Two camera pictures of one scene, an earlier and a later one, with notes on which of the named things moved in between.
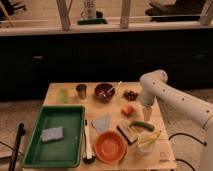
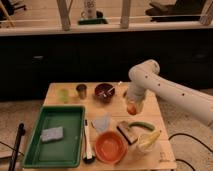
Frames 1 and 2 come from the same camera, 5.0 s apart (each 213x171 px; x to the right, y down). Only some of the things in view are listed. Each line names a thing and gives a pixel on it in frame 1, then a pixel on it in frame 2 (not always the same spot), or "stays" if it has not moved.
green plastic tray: x=56 y=139 stays
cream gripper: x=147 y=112 to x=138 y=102
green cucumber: x=143 y=125 stays
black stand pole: x=20 y=133 stays
